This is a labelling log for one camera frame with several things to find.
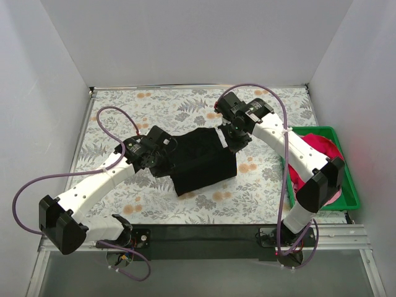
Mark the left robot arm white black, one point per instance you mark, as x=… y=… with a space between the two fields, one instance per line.
x=64 y=221

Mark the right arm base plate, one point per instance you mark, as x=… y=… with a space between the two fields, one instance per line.
x=266 y=238

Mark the black t shirt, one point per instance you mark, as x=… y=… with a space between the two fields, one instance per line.
x=201 y=158

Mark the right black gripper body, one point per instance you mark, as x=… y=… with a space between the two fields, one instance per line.
x=236 y=142

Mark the red t shirt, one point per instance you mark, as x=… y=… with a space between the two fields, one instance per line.
x=322 y=145

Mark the green plastic bin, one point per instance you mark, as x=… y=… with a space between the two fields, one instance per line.
x=349 y=199

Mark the aluminium frame rail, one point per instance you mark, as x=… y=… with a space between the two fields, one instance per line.
x=328 y=236

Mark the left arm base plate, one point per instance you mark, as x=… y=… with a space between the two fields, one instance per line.
x=135 y=238

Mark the pink t shirt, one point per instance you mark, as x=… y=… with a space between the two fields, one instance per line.
x=335 y=196

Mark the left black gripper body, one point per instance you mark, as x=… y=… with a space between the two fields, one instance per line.
x=161 y=167

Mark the floral table mat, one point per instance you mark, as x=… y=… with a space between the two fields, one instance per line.
x=252 y=196

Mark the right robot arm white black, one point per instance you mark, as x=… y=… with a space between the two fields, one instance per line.
x=322 y=176

